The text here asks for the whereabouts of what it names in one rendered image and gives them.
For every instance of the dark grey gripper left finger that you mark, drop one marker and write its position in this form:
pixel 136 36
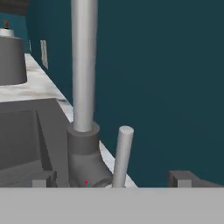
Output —
pixel 50 178

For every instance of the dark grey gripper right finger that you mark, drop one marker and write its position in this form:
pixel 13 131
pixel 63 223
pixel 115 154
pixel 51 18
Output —
pixel 175 176

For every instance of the grey sink basin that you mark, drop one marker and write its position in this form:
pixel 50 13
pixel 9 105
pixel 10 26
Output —
pixel 26 131

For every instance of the grey sink faucet spout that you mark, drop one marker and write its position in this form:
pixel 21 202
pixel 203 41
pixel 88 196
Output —
pixel 83 73

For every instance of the grey metal pot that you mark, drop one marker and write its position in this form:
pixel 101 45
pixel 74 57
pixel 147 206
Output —
pixel 10 61

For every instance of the white object with brown top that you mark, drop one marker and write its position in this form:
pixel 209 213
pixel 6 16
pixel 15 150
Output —
pixel 5 31

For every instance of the dark grey range hood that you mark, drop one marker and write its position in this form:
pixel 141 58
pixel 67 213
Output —
pixel 13 5

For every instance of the white wall outlet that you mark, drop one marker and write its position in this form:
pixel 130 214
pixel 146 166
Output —
pixel 44 54

